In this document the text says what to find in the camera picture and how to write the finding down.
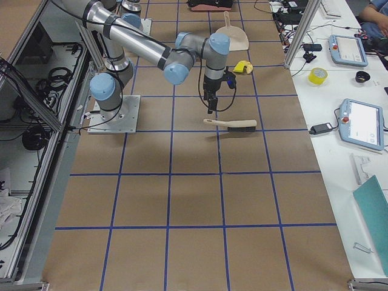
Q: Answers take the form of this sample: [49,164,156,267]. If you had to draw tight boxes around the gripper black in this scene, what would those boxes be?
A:
[202,68,226,114]

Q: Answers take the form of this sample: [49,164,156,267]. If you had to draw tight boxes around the yellow sponge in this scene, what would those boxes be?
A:
[233,61,248,73]

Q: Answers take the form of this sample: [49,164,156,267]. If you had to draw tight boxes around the beige hand brush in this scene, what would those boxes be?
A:
[203,119,257,132]

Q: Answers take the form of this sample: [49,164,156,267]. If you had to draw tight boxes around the croissant bread piece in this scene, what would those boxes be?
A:
[244,62,253,75]

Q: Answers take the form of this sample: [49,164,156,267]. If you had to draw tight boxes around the beige plastic dustpan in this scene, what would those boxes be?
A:
[216,11,249,51]

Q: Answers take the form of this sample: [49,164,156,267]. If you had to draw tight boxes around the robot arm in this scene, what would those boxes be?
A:
[118,0,142,15]
[56,1,236,114]

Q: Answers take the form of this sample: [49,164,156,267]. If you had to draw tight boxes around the bin with black bag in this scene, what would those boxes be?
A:
[187,0,233,12]

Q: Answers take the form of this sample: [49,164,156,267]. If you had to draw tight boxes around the yellow tape roll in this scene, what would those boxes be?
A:
[308,67,328,85]

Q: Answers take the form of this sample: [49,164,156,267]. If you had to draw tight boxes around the black power brick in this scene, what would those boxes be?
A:
[309,122,336,135]

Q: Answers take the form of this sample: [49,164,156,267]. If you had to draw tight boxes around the blue teach pendant far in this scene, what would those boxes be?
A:
[328,35,369,67]

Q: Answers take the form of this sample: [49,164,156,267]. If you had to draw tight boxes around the blue teach pendant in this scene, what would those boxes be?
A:
[338,98,384,151]
[328,35,369,67]

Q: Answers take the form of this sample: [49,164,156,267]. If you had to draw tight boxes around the blue teach pendant near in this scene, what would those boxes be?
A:
[338,98,384,151]

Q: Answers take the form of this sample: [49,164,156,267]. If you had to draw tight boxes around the teal board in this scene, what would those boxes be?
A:
[353,175,387,276]

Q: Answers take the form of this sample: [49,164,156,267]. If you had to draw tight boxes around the white crumpled cloth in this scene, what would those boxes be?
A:
[0,169,24,243]

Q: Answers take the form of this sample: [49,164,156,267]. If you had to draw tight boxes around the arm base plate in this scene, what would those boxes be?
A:
[87,95,141,134]
[133,18,152,36]

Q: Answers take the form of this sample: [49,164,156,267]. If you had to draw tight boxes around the aluminium frame post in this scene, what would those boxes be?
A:
[284,0,321,69]

